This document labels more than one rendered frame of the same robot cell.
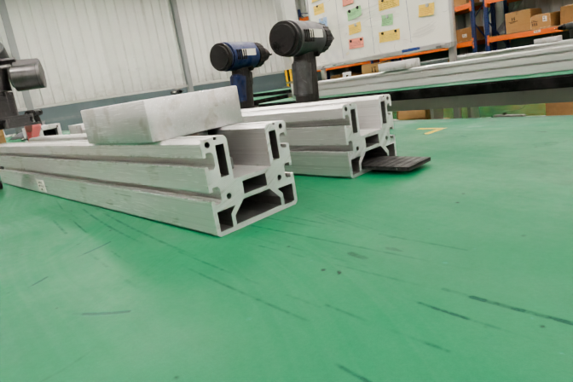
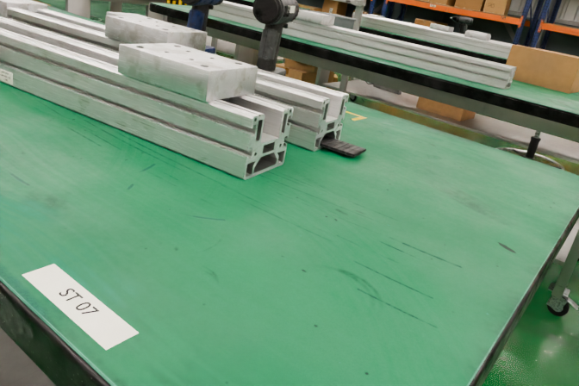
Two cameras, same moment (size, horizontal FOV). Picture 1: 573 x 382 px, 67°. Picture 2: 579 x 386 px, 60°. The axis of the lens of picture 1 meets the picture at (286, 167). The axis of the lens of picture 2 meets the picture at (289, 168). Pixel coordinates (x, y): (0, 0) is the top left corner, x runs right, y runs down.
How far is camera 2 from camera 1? 0.33 m
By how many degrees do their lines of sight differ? 21
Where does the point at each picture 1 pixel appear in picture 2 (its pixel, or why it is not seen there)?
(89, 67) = not seen: outside the picture
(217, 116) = (242, 88)
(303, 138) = not seen: hidden behind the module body
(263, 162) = (272, 133)
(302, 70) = (271, 38)
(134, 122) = (190, 81)
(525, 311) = (425, 252)
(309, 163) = not seen: hidden behind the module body
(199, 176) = (242, 137)
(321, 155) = (293, 128)
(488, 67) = (392, 51)
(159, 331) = (254, 233)
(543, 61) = (436, 62)
